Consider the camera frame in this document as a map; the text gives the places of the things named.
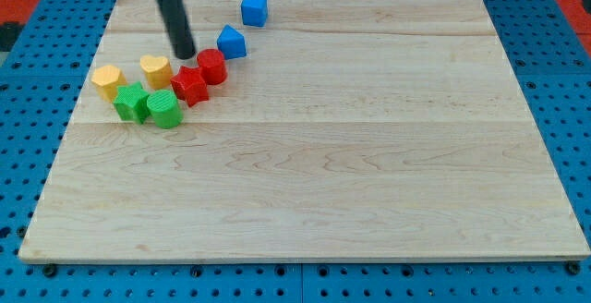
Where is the blue cube block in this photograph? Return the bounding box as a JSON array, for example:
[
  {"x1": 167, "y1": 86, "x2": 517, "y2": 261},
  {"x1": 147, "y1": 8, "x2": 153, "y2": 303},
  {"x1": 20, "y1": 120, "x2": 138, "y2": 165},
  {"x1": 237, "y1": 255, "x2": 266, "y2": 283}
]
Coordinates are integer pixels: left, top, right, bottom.
[{"x1": 240, "y1": 0, "x2": 268, "y2": 27}]

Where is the green cylinder block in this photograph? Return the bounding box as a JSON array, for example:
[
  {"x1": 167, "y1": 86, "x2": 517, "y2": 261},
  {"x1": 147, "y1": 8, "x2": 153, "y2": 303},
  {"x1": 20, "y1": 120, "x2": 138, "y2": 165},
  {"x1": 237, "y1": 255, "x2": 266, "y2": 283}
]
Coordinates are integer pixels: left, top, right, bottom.
[{"x1": 147, "y1": 90, "x2": 183, "y2": 129}]

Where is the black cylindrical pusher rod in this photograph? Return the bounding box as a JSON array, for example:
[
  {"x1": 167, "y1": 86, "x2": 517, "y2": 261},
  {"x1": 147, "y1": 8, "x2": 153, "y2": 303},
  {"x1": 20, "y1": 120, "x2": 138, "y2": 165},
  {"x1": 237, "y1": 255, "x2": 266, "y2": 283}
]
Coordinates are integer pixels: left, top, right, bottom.
[{"x1": 156, "y1": 0, "x2": 196, "y2": 60}]

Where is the red cylinder block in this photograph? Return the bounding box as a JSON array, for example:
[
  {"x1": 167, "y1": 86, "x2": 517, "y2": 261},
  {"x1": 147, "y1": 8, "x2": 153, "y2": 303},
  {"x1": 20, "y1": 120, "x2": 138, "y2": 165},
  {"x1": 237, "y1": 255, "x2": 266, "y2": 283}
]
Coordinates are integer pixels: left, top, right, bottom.
[{"x1": 196, "y1": 48, "x2": 227, "y2": 85}]

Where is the yellow hexagon block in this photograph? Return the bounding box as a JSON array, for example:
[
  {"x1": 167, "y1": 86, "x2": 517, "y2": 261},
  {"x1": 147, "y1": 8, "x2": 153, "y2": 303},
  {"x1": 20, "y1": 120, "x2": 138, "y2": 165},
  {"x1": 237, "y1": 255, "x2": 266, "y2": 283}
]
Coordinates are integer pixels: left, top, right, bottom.
[{"x1": 90, "y1": 65, "x2": 127, "y2": 103}]

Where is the yellow heart block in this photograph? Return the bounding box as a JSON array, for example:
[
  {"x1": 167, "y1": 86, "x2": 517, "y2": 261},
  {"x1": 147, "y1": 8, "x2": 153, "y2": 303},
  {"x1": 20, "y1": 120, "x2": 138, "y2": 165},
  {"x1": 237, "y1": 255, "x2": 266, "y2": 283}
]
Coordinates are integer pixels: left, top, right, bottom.
[{"x1": 139, "y1": 55, "x2": 173, "y2": 90}]

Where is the wooden board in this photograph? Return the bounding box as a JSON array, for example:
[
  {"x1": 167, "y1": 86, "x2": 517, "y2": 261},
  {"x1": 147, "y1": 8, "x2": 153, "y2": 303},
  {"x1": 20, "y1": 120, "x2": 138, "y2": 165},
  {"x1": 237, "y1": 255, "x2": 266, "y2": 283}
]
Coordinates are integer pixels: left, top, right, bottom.
[{"x1": 18, "y1": 0, "x2": 590, "y2": 264}]

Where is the green star block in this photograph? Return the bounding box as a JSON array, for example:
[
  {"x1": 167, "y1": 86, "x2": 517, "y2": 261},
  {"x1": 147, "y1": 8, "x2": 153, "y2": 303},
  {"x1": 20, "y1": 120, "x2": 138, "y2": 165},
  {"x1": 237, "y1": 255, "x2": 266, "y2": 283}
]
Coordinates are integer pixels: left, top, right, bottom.
[{"x1": 113, "y1": 81, "x2": 150, "y2": 125}]

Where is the red star block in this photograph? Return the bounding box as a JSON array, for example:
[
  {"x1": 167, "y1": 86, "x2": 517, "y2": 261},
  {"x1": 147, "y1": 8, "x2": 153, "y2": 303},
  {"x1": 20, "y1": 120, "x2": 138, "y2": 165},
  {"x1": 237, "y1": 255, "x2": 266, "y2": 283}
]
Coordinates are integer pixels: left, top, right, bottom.
[{"x1": 171, "y1": 66, "x2": 209, "y2": 107}]

